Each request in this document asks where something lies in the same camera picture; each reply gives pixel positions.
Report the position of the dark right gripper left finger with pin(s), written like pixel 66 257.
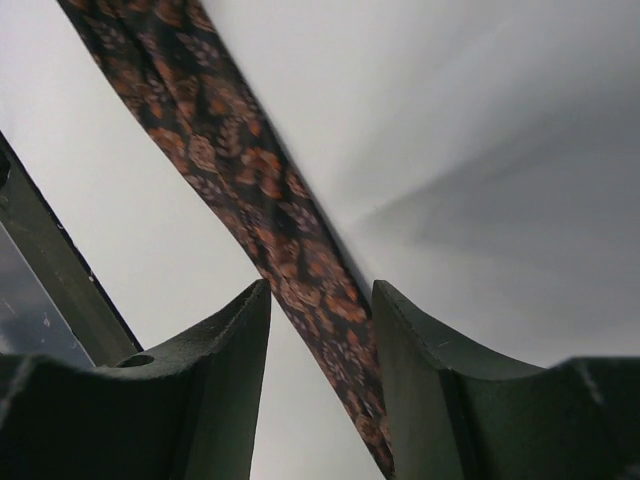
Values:
pixel 184 409

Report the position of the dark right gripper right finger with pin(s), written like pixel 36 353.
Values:
pixel 459 410

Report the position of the dark orange floral tie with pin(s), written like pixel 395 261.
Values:
pixel 169 66

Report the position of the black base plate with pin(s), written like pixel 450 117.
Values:
pixel 51 300

